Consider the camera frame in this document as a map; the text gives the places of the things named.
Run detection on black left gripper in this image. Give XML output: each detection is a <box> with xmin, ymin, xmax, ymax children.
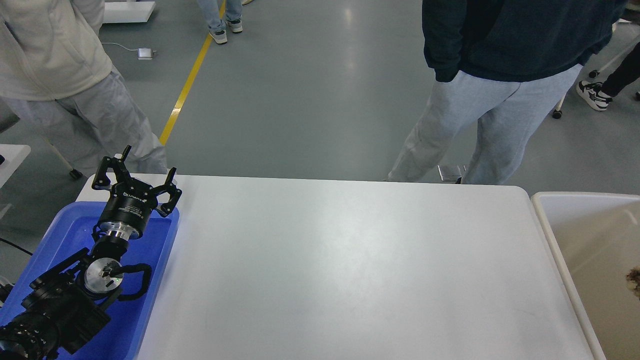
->
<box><xmin>91</xmin><ymin>145</ymin><xmax>183</xmax><ymax>239</ymax></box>

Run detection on brown paper ball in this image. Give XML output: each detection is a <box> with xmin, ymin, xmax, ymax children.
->
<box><xmin>625</xmin><ymin>265</ymin><xmax>640</xmax><ymax>299</ymax></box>

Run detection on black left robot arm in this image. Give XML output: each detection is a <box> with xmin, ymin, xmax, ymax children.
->
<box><xmin>1</xmin><ymin>146</ymin><xmax>182</xmax><ymax>360</ymax></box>

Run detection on blue plastic bin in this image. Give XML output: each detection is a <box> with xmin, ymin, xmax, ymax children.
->
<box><xmin>0</xmin><ymin>200</ymin><xmax>180</xmax><ymax>360</ymax></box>

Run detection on white side table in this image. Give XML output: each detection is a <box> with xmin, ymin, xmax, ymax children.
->
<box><xmin>0</xmin><ymin>144</ymin><xmax>32</xmax><ymax>188</ymax></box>

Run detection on person in white coverall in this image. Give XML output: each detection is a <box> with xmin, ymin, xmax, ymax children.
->
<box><xmin>0</xmin><ymin>0</ymin><xmax>168</xmax><ymax>176</ymax></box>

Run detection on person in jeans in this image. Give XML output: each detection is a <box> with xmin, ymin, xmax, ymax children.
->
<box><xmin>196</xmin><ymin>0</ymin><xmax>243</xmax><ymax>44</ymax></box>

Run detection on white flat board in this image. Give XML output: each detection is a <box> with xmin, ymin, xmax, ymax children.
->
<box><xmin>102</xmin><ymin>0</ymin><xmax>157</xmax><ymax>24</ymax></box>

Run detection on metal floor plate left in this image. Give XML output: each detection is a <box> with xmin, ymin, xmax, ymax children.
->
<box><xmin>437</xmin><ymin>164</ymin><xmax>467</xmax><ymax>183</ymax></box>

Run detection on person in grey sweatpants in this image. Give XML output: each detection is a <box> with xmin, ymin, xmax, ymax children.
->
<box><xmin>386</xmin><ymin>0</ymin><xmax>627</xmax><ymax>185</ymax></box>

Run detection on white office chair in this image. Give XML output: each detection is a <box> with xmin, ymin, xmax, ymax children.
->
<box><xmin>548</xmin><ymin>19</ymin><xmax>639</xmax><ymax>120</ymax></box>

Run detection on white plastic bin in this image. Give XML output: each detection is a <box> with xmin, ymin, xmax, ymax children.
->
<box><xmin>531</xmin><ymin>191</ymin><xmax>640</xmax><ymax>360</ymax></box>

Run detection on seated person leg and sneaker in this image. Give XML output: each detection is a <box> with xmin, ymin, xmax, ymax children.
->
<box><xmin>575</xmin><ymin>43</ymin><xmax>640</xmax><ymax>112</ymax></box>

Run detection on grey power adapter with cable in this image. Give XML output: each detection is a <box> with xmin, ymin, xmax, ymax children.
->
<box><xmin>102</xmin><ymin>42</ymin><xmax>158</xmax><ymax>60</ymax></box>

